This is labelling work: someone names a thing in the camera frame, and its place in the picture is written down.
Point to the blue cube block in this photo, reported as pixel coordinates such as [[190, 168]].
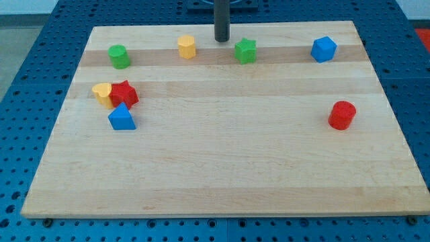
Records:
[[323, 49]]

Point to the blue triangle block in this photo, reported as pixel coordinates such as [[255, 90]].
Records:
[[121, 118]]

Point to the red star block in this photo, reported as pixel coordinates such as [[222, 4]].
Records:
[[123, 92]]

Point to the yellow hexagon block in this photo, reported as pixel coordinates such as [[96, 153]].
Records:
[[186, 46]]

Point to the yellow heart block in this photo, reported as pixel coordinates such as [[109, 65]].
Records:
[[102, 92]]

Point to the green cylinder block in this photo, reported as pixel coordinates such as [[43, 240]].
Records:
[[118, 56]]

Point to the green star block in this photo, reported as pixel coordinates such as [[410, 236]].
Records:
[[245, 51]]

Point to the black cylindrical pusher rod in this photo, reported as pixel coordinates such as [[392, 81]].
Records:
[[222, 20]]

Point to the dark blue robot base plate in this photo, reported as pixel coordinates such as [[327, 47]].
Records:
[[208, 5]]

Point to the red cylinder block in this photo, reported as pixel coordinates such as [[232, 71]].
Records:
[[342, 115]]

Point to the wooden board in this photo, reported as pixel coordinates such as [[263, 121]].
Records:
[[215, 138]]

